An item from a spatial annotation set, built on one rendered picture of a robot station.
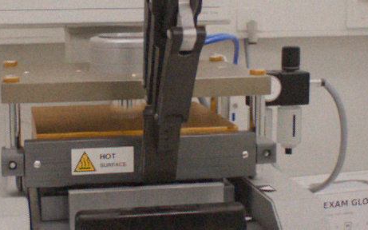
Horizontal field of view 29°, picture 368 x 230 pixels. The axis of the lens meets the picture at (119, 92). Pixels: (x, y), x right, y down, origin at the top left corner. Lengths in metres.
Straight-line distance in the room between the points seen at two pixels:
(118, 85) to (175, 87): 0.15
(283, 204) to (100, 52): 0.24
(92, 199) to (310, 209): 0.21
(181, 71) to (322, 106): 0.89
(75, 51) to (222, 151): 0.30
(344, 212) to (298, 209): 0.54
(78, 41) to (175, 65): 0.41
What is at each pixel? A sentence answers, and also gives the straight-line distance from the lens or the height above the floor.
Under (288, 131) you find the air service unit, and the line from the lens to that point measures 0.98.
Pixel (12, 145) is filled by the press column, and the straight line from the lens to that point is 0.70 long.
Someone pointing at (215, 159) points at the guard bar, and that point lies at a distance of 0.71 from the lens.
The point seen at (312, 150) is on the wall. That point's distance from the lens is 1.42.
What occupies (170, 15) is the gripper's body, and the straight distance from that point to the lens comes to 0.53.
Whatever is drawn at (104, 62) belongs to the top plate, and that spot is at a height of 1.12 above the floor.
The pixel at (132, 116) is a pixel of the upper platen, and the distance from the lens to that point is 0.77.
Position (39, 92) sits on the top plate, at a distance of 0.69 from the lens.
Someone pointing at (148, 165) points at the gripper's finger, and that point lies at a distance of 0.62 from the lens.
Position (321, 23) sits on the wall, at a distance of 1.33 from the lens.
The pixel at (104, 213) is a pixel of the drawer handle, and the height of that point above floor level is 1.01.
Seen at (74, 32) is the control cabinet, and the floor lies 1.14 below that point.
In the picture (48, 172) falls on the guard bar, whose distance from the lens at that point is 0.69.
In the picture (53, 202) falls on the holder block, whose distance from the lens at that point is 0.72.
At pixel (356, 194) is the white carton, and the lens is 1.23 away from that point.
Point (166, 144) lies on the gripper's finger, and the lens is 0.60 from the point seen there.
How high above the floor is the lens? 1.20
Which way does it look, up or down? 8 degrees down
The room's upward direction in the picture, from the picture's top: 1 degrees counter-clockwise
